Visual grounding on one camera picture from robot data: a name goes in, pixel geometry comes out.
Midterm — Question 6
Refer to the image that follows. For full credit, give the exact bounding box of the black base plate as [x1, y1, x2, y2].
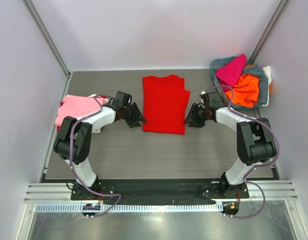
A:
[71, 177, 249, 202]

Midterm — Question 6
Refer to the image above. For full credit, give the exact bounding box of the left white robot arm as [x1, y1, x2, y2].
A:
[53, 91, 147, 200]

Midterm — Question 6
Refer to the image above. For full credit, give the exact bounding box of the magenta t shirt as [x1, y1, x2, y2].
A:
[215, 54, 247, 87]

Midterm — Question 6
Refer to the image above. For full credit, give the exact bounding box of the orange t shirt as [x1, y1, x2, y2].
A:
[225, 73, 259, 108]

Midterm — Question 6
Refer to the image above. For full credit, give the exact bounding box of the right aluminium frame post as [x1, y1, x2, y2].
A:
[249, 0, 290, 63]

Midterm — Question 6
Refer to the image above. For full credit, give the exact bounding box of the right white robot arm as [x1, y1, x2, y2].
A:
[184, 91, 277, 198]

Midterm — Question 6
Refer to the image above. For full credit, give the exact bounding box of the white slotted cable duct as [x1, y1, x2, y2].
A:
[36, 202, 223, 214]

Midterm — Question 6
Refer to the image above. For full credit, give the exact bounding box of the red t shirt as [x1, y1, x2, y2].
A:
[143, 74, 190, 135]

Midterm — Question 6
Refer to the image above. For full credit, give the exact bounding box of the aluminium front rail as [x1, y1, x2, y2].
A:
[24, 180, 298, 203]

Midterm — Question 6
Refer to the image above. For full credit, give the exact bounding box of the white t shirt in basket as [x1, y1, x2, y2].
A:
[262, 66, 272, 86]

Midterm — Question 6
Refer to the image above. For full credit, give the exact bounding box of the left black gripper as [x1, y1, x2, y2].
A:
[122, 102, 146, 128]

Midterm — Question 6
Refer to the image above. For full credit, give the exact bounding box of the aluminium frame post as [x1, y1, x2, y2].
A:
[22, 0, 71, 78]
[249, 0, 290, 63]

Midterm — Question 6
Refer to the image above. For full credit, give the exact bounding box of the blue laundry basket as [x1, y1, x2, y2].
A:
[209, 56, 259, 110]

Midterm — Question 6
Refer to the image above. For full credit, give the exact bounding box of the left aluminium frame post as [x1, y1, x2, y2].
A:
[22, 0, 71, 78]

